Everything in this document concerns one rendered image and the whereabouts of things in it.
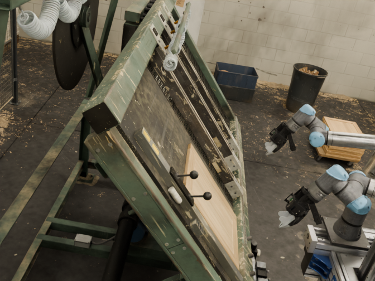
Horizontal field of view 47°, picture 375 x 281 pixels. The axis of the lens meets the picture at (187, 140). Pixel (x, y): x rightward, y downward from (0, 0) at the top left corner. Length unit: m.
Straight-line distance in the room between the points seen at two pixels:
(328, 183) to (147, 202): 0.71
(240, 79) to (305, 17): 1.62
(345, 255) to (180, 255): 1.13
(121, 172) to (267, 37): 5.96
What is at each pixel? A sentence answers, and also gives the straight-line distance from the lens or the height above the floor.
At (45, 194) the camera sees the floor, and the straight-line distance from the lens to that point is 4.08.
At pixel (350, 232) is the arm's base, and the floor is 1.09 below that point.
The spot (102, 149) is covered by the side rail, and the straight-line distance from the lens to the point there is 1.54.
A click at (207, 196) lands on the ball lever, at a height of 1.42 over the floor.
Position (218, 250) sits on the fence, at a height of 1.10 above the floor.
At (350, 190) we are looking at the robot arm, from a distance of 1.80.
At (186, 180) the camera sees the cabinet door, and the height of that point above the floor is 1.33.
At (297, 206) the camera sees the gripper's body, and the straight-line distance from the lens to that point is 1.82.
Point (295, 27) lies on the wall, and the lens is 7.36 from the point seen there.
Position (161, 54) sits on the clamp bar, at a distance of 2.39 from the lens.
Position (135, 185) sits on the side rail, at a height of 1.56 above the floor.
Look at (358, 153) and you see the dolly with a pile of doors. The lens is 5.52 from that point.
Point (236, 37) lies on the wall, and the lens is 7.28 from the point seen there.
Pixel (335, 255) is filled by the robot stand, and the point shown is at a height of 0.95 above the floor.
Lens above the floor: 2.49
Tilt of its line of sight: 29 degrees down
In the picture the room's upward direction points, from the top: 11 degrees clockwise
